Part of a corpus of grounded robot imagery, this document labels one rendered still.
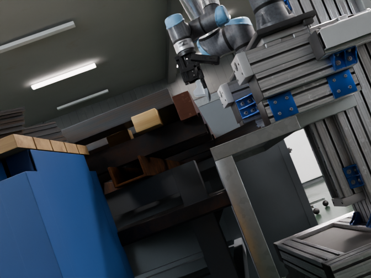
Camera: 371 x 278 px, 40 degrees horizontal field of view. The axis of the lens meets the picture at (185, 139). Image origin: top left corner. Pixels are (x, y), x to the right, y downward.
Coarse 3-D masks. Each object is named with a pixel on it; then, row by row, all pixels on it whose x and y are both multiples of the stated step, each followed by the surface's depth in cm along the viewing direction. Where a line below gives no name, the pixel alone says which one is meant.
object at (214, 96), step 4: (216, 92) 281; (212, 96) 281; (216, 96) 281; (196, 100) 282; (200, 100) 282; (204, 100) 282; (212, 100) 281; (196, 104) 282; (200, 104) 282; (204, 104) 281
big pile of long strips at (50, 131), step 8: (0, 112) 87; (8, 112) 88; (16, 112) 89; (0, 120) 88; (8, 120) 88; (16, 120) 89; (0, 128) 87; (8, 128) 88; (16, 128) 89; (24, 128) 90; (32, 128) 107; (40, 128) 107; (48, 128) 108; (56, 128) 110; (0, 136) 87; (32, 136) 105; (40, 136) 107; (48, 136) 108; (56, 136) 109
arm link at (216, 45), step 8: (184, 0) 232; (192, 0) 232; (184, 8) 236; (192, 8) 233; (200, 8) 234; (192, 16) 235; (216, 32) 238; (200, 40) 240; (208, 40) 238; (216, 40) 238; (224, 40) 237; (200, 48) 242; (208, 48) 240; (216, 48) 240; (224, 48) 239
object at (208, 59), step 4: (192, 56) 199; (196, 56) 198; (200, 56) 198; (204, 56) 198; (208, 56) 198; (212, 56) 198; (216, 56) 198; (192, 60) 200; (196, 60) 199; (200, 60) 198; (204, 60) 198; (208, 60) 198; (212, 60) 198; (216, 60) 198; (212, 64) 201; (216, 64) 200
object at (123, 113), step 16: (160, 96) 123; (112, 112) 123; (128, 112) 123; (160, 112) 127; (176, 112) 137; (80, 128) 124; (96, 128) 124; (112, 128) 124; (128, 128) 133; (80, 144) 129; (96, 144) 147
